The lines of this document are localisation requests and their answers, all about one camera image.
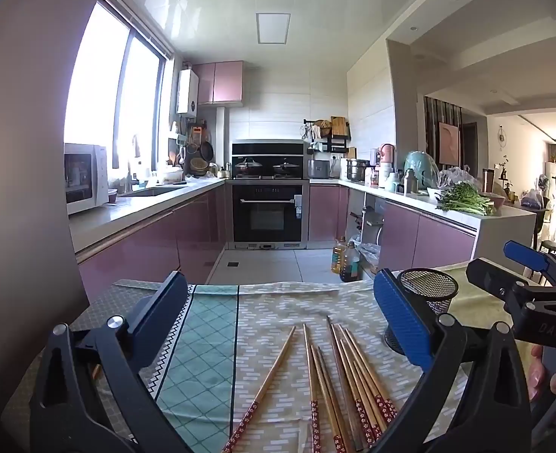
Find white microwave oven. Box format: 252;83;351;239
65;143;110;216

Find black wall rack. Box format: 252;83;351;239
303;116;352;154

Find steel stockpot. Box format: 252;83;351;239
346;159;370;183

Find framed wall picture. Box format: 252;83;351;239
439;122;461;166

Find steel sink faucet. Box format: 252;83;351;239
125;159;140;194

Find grey refrigerator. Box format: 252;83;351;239
0;0;118;397

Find pink wall cabinet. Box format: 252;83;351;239
192;61;245;105

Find clear plastic bag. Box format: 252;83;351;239
356;243;381;266

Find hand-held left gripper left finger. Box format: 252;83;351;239
29;271;198;453

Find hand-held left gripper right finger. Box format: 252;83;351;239
360;268;534;453

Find group of wooden chopsticks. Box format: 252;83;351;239
221;316;399;453

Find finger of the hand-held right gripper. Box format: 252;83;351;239
503;240;556;288
466;259;556;304

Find black integrated stove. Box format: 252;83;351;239
228;139;311;250

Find ceiling light panel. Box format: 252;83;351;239
255;12;291;45

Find white cooking pot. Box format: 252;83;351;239
158;165;185;184

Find white plastic bag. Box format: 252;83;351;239
439;165;478;190

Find patterned tablecloth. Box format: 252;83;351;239
2;259;538;453

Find green leafy vegetables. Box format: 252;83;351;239
436;183;497;216

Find cooking oil bottles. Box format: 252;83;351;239
339;242;362;282

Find kitchen window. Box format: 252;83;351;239
65;0;174;185

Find pink base cabinet row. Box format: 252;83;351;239
309;183;478;271
77;183;232;290

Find black mesh holder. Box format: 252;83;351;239
384;268;460;357

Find white water heater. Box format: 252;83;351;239
177;69;199;115

